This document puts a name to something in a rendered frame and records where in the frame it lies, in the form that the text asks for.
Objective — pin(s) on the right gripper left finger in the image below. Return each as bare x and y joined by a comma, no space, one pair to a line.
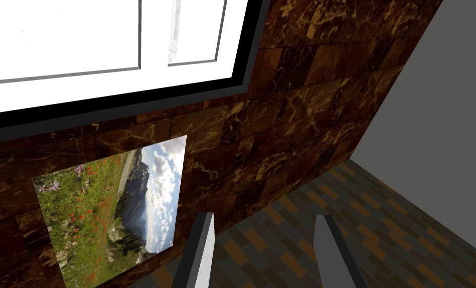
201,256

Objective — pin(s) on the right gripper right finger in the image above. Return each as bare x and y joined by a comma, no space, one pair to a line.
333,260

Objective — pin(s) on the mountain meadow landscape picture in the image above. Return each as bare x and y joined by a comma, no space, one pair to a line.
101,208

